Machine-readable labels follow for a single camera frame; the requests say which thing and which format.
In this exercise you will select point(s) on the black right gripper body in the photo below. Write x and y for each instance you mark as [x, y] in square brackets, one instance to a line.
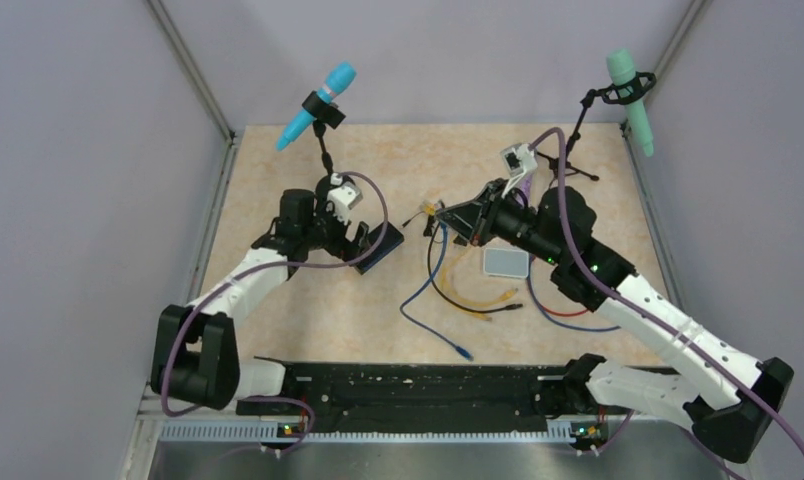
[499, 216]

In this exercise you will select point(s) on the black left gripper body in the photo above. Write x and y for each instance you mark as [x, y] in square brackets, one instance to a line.
[328, 231]

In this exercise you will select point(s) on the white network switch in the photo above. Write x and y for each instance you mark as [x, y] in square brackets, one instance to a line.
[506, 263]

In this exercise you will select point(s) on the black network switch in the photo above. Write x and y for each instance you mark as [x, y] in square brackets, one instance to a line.
[393, 238]

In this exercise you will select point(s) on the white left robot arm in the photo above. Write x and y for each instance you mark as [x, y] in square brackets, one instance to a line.
[196, 356]

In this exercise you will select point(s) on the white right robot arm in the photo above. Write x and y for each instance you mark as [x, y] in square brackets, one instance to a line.
[715, 391]

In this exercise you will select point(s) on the black round-base mic stand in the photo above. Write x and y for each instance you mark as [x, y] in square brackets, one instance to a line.
[326, 152]

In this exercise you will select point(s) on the cyan microphone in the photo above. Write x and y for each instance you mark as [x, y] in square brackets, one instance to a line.
[335, 83]

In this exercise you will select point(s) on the mint green microphone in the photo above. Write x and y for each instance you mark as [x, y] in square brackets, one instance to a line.
[631, 87]

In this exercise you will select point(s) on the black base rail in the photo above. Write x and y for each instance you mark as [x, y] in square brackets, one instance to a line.
[428, 398]

